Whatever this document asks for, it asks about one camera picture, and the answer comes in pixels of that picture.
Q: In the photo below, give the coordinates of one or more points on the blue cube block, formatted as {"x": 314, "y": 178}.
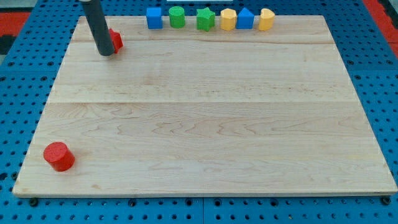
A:
{"x": 154, "y": 18}

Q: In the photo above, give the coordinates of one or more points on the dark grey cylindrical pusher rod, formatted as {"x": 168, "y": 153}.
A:
{"x": 98, "y": 26}

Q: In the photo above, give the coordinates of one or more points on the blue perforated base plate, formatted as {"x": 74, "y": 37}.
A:
{"x": 36, "y": 37}

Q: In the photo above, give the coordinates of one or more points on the white object at top edge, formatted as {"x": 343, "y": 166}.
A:
{"x": 199, "y": 1}

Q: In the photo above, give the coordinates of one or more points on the yellow crescent block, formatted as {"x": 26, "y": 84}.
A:
{"x": 266, "y": 19}

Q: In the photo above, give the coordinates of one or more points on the red star block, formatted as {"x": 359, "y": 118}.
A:
{"x": 116, "y": 40}

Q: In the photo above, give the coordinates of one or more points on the green cylinder block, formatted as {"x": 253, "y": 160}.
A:
{"x": 177, "y": 17}

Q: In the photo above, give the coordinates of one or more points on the red cylinder block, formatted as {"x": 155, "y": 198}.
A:
{"x": 58, "y": 156}

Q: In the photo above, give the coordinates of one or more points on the green star block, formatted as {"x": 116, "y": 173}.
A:
{"x": 205, "y": 19}

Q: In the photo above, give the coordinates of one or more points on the light wooden board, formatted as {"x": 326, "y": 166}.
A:
{"x": 189, "y": 113}

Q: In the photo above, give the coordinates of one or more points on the yellow hexagon block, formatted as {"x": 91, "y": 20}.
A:
{"x": 228, "y": 19}

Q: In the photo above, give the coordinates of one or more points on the blue pentagon block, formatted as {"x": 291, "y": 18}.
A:
{"x": 245, "y": 19}

